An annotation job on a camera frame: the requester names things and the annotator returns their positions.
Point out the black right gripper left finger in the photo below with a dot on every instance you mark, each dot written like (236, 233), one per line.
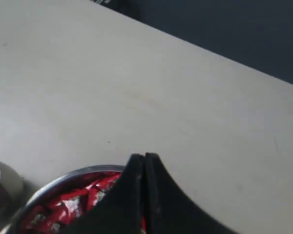
(119, 212)

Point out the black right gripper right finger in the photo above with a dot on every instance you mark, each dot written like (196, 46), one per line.
(168, 210)

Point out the pile of red wrapped candies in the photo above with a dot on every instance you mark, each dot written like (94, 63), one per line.
(63, 208)

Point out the steel bowl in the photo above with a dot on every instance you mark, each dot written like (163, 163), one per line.
(77, 177)

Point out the stainless steel cup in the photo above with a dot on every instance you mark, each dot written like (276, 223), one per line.
(11, 186)

